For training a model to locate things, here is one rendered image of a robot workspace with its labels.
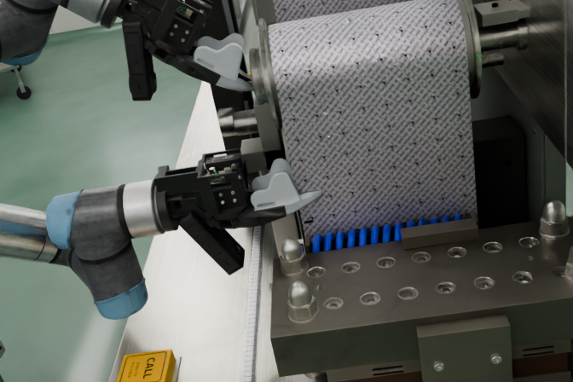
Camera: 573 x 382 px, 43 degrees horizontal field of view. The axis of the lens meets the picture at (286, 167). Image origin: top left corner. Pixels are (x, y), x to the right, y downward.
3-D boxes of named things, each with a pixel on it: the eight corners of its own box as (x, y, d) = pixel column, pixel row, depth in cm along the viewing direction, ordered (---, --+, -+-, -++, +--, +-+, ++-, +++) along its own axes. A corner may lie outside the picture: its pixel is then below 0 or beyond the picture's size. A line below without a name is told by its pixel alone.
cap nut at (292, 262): (280, 262, 95) (274, 233, 93) (308, 257, 95) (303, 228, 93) (280, 278, 92) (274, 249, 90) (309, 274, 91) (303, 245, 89)
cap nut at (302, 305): (288, 306, 86) (281, 275, 84) (318, 302, 86) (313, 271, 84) (288, 326, 83) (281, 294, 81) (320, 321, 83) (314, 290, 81)
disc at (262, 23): (280, 106, 105) (261, 6, 99) (283, 106, 105) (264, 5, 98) (278, 147, 91) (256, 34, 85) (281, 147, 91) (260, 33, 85)
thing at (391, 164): (305, 241, 100) (282, 120, 92) (477, 217, 98) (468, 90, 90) (306, 243, 99) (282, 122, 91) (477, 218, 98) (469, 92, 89)
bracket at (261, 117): (268, 271, 117) (228, 97, 103) (307, 266, 116) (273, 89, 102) (267, 290, 112) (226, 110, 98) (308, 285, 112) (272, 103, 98)
